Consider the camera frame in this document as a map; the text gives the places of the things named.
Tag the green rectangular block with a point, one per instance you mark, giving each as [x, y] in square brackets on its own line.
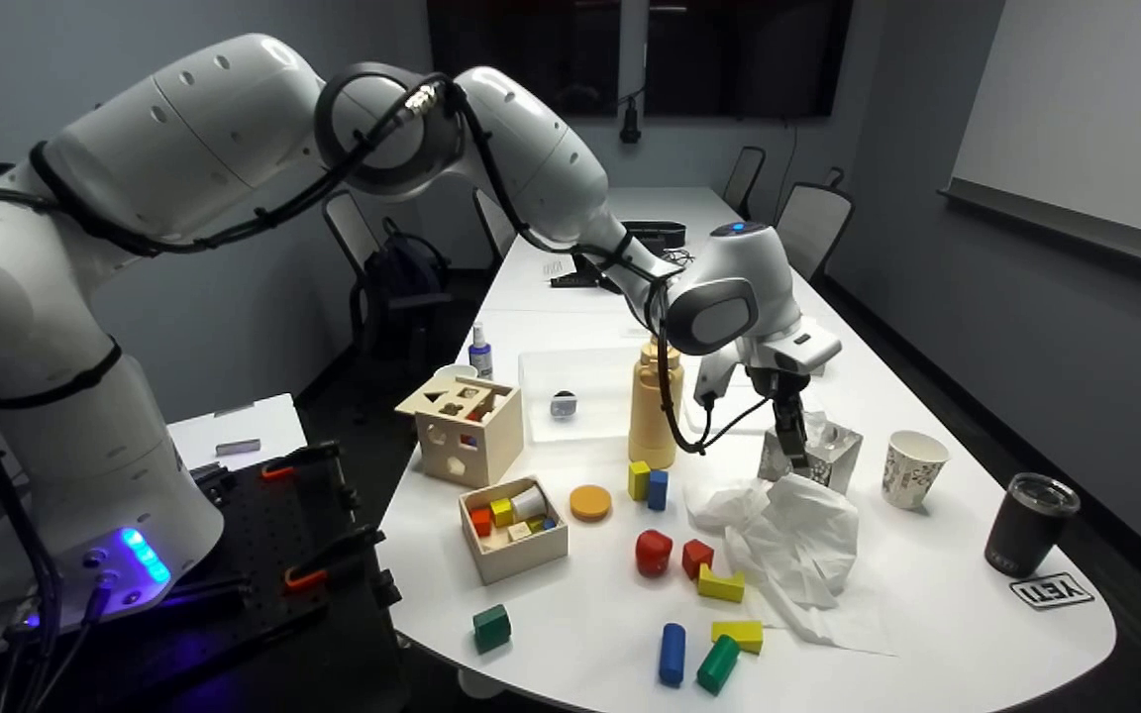
[719, 663]

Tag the red block in tray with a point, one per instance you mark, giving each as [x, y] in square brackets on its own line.
[480, 519]

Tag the hanging black device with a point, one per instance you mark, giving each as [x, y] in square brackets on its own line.
[628, 119]

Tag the white cylinder block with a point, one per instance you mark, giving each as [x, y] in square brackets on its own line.
[533, 506]

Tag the red cylinder block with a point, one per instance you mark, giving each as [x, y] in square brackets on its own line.
[653, 552]

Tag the short green wooden block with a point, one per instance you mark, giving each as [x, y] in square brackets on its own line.
[492, 626]

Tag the yellow square block in tray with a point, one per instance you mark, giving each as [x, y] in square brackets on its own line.
[500, 509]

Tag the yellow wooden block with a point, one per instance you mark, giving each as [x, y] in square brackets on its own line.
[739, 637]
[719, 588]

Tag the blue spray bottle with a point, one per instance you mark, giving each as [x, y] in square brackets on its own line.
[480, 355]

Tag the clear plastic container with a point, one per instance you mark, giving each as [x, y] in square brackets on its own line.
[596, 379]

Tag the black metal tumbler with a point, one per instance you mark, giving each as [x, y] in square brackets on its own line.
[1033, 519]

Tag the wooden shape sorter box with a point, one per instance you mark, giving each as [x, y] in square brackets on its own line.
[463, 440]

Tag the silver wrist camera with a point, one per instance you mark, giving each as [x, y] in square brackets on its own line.
[801, 346]

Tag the small white paper towel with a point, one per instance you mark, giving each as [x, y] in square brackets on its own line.
[809, 527]

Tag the flat black table device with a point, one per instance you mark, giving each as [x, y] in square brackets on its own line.
[657, 235]

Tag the wooden block tray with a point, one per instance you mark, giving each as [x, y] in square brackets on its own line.
[517, 564]

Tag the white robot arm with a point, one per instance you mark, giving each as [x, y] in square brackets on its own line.
[201, 131]

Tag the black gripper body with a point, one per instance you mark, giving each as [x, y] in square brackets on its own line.
[781, 387]

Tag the plain wooden cube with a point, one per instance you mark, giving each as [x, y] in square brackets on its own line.
[517, 534]

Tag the dark wall screen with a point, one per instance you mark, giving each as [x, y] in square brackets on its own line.
[525, 53]
[752, 61]

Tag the orange wooden disc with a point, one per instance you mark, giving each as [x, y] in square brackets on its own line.
[587, 501]

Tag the crumpled clear plastic bag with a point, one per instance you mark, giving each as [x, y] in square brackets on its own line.
[727, 509]

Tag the black equipment cart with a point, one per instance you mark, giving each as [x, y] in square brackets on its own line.
[269, 527]

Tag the small black object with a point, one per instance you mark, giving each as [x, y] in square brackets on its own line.
[563, 407]

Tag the white logo sticker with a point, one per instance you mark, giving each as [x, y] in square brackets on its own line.
[1053, 590]

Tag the whiteboard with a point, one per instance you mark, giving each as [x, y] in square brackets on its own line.
[1086, 119]

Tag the small grey metal bar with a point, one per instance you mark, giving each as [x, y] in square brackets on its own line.
[240, 444]

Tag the white sheet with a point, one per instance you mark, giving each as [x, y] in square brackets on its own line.
[269, 423]

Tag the tan plastic bottle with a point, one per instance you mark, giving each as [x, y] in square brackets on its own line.
[657, 419]

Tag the red angular block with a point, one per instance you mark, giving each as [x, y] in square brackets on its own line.
[697, 555]

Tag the blue cylinder block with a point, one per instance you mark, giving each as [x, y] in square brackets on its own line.
[670, 656]

